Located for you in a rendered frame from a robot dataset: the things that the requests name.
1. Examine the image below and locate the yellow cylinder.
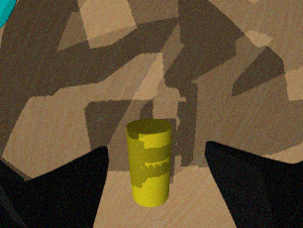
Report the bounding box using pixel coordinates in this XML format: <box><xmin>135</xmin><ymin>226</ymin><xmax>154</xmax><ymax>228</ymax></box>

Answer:
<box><xmin>127</xmin><ymin>119</ymin><xmax>172</xmax><ymax>207</ymax></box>

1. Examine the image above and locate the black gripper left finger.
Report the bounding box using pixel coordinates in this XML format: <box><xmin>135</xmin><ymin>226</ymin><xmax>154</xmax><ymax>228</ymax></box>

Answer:
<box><xmin>0</xmin><ymin>146</ymin><xmax>109</xmax><ymax>228</ymax></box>

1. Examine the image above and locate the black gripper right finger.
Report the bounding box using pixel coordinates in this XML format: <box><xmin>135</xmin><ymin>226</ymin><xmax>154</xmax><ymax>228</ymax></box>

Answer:
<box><xmin>204</xmin><ymin>141</ymin><xmax>303</xmax><ymax>228</ymax></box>

